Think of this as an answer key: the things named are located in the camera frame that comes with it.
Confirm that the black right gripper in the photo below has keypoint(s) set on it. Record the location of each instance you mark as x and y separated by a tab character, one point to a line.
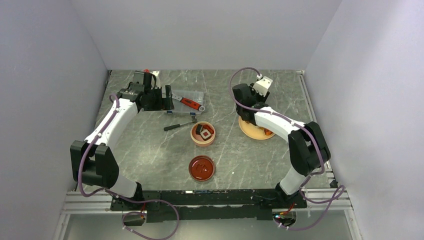
262	98

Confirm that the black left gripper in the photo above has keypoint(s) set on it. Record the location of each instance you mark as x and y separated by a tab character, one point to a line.
161	103

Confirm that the black sushi roll piece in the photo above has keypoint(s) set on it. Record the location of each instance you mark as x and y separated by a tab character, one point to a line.
199	128

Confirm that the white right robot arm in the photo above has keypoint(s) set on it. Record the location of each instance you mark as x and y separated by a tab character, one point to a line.
307	147

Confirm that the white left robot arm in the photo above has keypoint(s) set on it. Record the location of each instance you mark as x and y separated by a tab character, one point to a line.
94	166

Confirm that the clear plastic screw box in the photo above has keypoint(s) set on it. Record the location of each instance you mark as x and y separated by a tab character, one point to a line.
197	96

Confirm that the round pink lunch box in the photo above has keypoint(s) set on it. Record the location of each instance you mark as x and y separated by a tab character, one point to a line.
198	141

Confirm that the red round lunch box lid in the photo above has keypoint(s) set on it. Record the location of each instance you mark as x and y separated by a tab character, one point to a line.
201	168

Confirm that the tan round plate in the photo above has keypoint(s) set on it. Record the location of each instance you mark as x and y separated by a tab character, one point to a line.
252	131

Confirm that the orange red food piece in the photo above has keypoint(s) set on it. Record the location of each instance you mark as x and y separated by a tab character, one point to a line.
267	132

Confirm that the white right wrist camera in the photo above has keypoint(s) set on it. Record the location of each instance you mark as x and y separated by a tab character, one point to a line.
262	85

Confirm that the red handled adjustable wrench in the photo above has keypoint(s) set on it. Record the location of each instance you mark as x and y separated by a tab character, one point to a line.
189	102

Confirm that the small black handled hammer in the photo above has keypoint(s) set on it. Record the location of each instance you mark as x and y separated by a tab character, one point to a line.
192	121

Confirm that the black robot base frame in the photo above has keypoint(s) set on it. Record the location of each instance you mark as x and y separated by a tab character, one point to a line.
165	205

